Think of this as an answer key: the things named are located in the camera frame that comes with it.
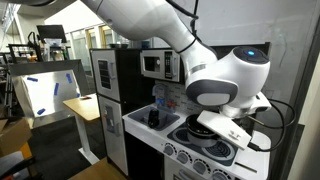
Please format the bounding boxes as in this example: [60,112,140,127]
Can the grey pot with black lid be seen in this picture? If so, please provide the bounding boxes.
[185,113,221,148]

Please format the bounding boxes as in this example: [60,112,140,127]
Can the grey stove top panel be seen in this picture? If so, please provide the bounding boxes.
[166,114,239,167]

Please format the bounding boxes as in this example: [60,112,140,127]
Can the grey stove knob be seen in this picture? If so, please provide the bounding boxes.
[211,169,229,180]
[176,150,190,164]
[192,159,208,175]
[163,143,176,156]

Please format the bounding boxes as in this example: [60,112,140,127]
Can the grey toy faucet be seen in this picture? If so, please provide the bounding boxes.
[152,83,168,111]

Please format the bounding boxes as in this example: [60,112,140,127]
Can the grey sink basin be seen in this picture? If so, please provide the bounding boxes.
[127,105,181,132]

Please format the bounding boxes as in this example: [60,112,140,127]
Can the toy microwave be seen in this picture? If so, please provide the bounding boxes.
[139,48,183,83]

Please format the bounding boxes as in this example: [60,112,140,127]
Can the black white toy kitchen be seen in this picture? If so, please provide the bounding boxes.
[89,41,273,180]

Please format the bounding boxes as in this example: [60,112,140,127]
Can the white upper fridge door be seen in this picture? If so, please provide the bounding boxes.
[90,49,122,102]

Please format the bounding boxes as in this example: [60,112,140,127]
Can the white fridge door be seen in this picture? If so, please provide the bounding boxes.
[97,94,129,176]
[90,49,122,102]

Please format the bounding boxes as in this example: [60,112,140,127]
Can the grey water dispenser panel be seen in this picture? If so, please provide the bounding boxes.
[104,104,118,134]

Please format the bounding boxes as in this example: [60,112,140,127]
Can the black notes chalkboard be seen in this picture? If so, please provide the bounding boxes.
[97,59,112,90]

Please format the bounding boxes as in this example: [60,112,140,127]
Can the white lower fridge door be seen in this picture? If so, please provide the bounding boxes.
[97,94,129,176]

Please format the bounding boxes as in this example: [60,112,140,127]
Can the wooden table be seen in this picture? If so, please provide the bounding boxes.
[62,93,101,166]

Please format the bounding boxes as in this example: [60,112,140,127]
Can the tilted white board panel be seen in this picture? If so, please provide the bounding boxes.
[9,59,90,118]

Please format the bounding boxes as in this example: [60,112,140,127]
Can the black monitor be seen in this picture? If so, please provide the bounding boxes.
[35,24,68,44]

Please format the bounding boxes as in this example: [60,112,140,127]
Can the whiteboard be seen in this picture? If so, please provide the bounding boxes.
[196,0,319,111]

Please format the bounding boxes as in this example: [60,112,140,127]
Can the black metal rack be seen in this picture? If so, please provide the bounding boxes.
[0,31,46,118]

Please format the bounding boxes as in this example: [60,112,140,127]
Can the brown cardboard box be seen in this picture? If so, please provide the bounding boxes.
[0,117,33,158]

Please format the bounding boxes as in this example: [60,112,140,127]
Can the white wrist mount plate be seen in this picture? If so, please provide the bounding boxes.
[196,109,253,151]

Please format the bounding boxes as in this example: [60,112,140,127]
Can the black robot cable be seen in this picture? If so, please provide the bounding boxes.
[248,98,297,153]

